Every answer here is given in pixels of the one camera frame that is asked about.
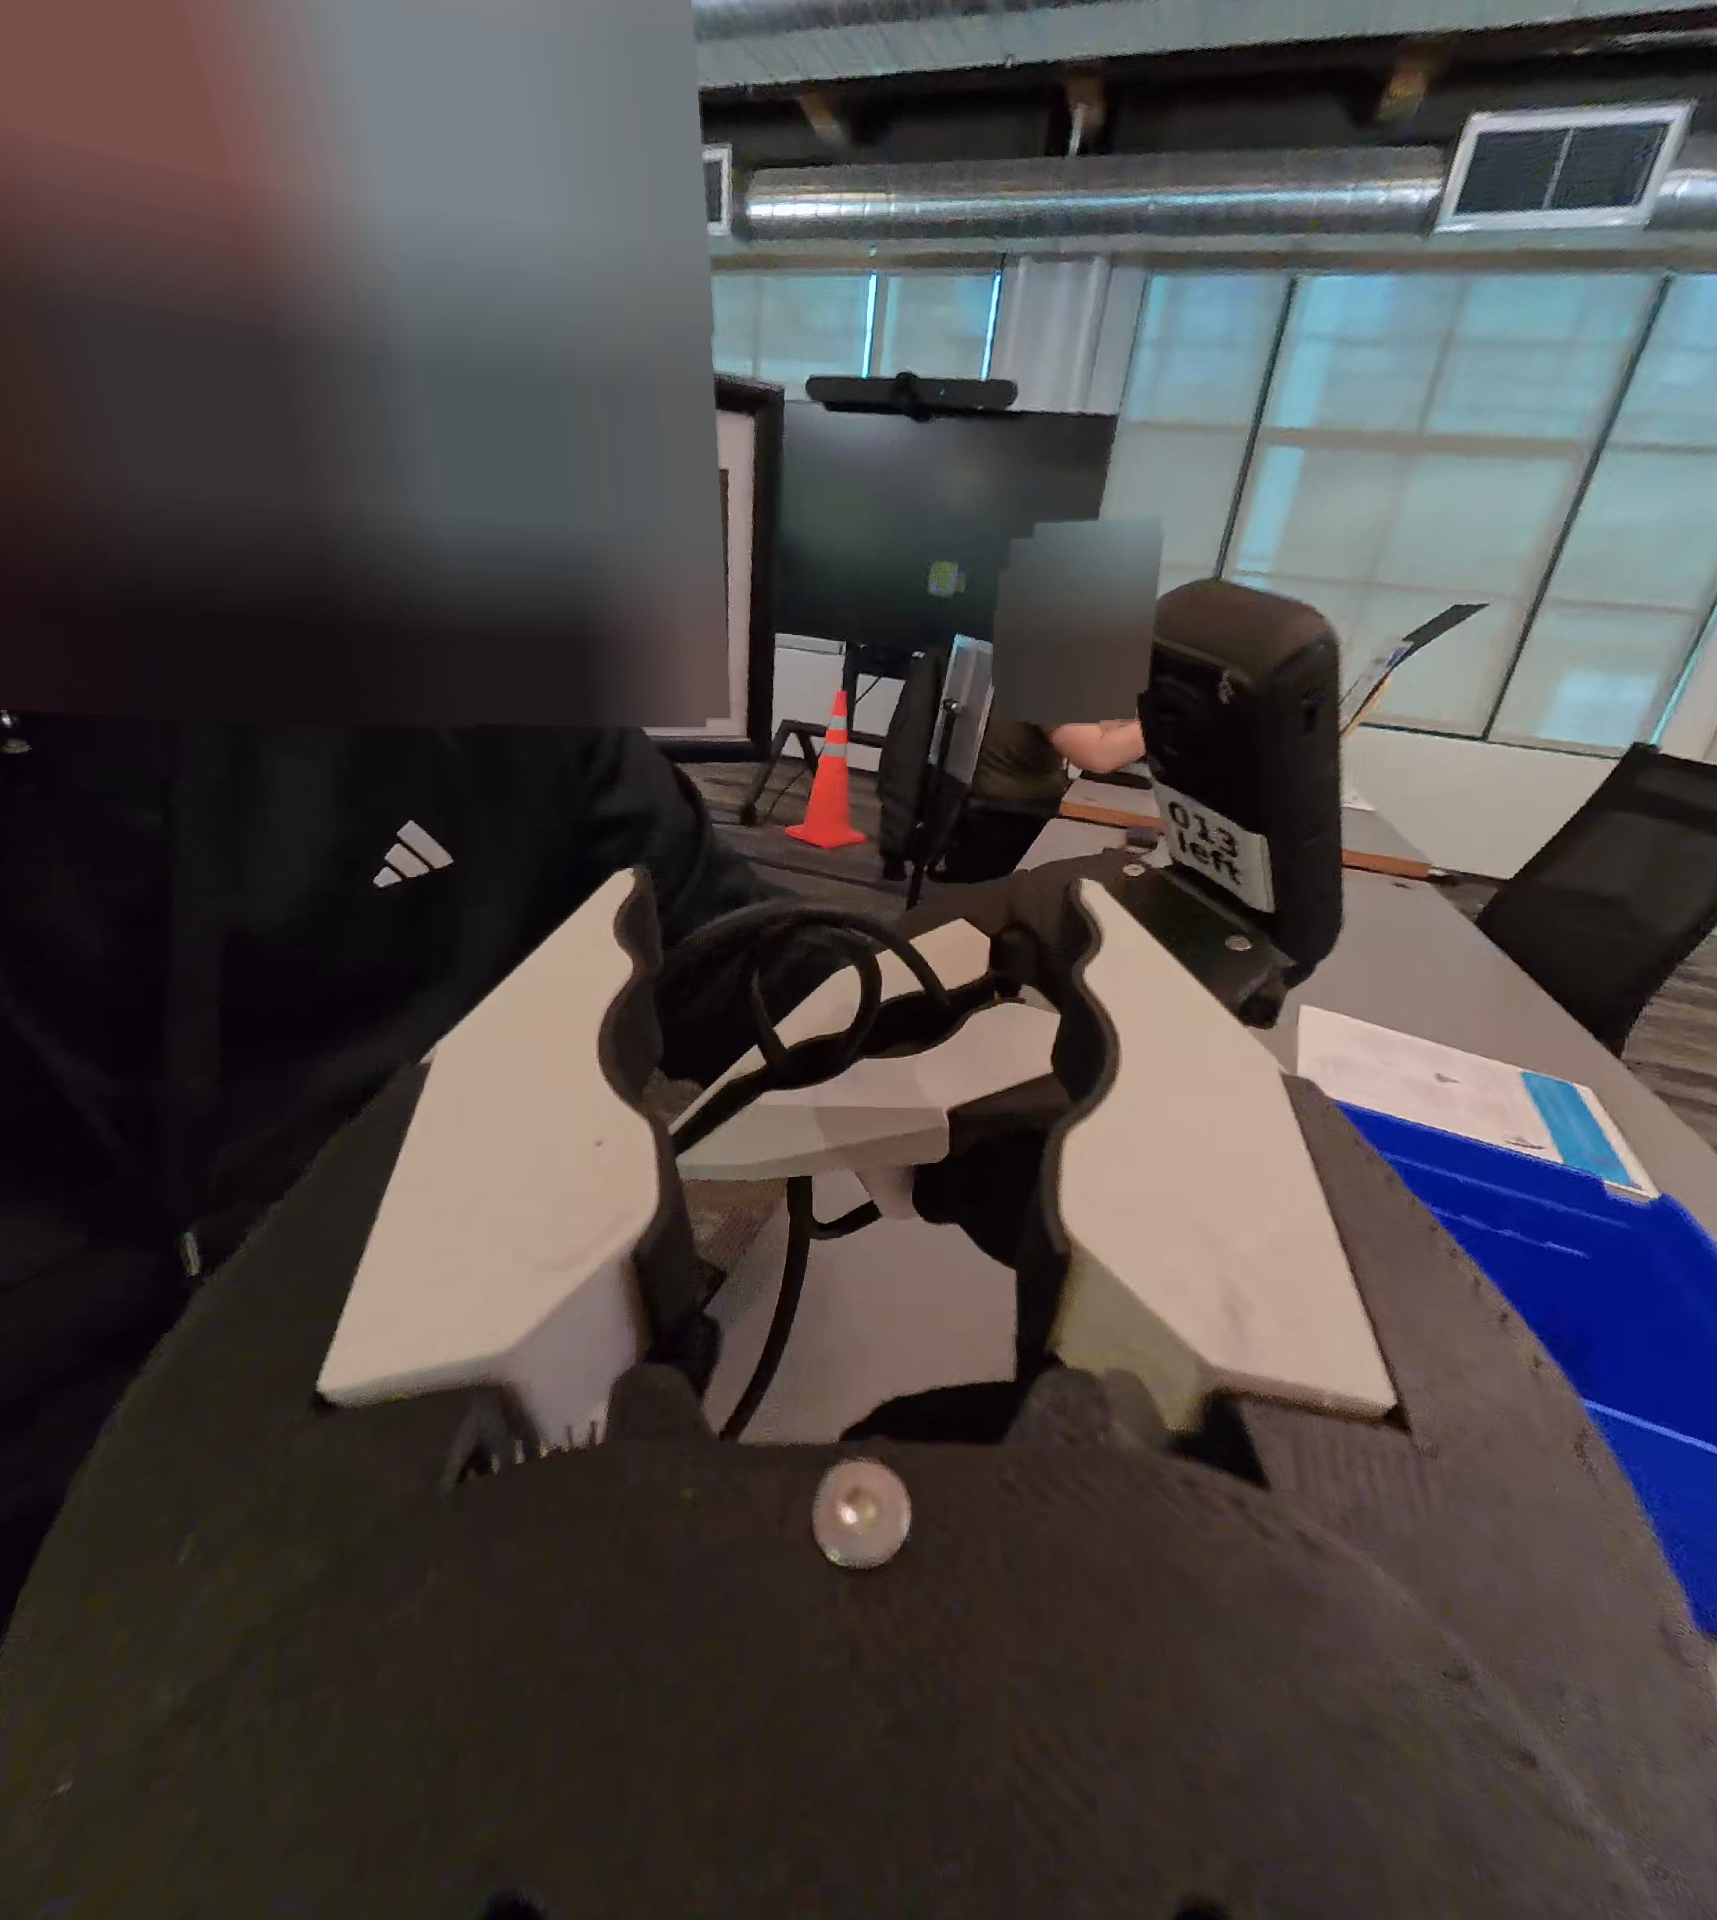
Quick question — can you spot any white vent grille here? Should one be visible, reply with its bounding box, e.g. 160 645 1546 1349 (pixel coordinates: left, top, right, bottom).
1434 106 1694 236

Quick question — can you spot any silver ventilation duct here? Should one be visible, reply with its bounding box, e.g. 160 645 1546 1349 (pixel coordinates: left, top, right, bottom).
708 136 1717 257

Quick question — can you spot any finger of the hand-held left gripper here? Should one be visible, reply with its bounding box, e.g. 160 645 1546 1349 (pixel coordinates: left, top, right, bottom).
738 916 1064 1088
672 1065 957 1177

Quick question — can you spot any orange traffic cone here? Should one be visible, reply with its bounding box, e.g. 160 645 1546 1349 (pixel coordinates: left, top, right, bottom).
785 689 878 851

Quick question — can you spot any thin black cable loop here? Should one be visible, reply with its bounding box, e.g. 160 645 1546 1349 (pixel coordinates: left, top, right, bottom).
648 899 934 1441

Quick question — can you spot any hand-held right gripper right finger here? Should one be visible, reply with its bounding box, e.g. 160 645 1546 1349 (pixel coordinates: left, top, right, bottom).
1033 879 1401 1436

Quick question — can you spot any black video bar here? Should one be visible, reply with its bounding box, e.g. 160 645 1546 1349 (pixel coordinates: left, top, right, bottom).
805 372 1024 419

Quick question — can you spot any black framed tag sign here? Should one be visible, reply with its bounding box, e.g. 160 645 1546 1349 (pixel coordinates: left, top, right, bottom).
648 375 789 758

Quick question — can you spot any large black monitor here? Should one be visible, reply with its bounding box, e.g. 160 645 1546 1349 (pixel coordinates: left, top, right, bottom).
768 395 1125 648

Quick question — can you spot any black office chair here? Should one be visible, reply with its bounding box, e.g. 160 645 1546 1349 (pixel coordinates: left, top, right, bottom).
1474 744 1717 1052

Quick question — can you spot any blue plastic bin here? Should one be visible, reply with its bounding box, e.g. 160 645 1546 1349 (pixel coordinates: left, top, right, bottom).
1333 1095 1717 1645

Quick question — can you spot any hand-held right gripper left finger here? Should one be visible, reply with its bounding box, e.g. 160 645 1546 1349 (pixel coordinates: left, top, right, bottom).
315 869 704 1412

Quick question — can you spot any printed paper sheet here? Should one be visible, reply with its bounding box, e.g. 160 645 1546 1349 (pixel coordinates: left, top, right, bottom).
1294 1005 1665 1201

